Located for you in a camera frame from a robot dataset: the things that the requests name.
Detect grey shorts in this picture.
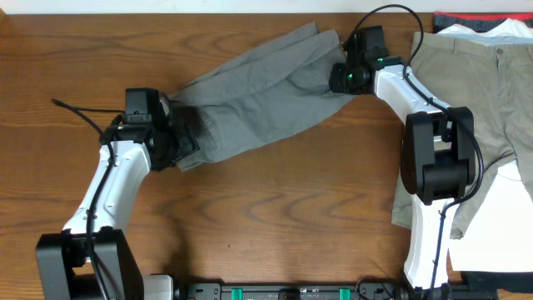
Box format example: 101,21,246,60
171,22,353,171

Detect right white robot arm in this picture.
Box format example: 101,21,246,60
329,57,482,293

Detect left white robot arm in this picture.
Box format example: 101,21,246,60
36,103,197,299

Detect dark red-striped garment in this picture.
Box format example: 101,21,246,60
433,12,532,33

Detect khaki shorts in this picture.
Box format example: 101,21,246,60
411,32,532,239

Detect light blue garment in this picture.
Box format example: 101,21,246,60
447,34,533,45

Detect white garment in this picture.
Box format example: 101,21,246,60
437,19,532,272

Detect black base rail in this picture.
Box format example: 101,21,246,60
175,280,499,300

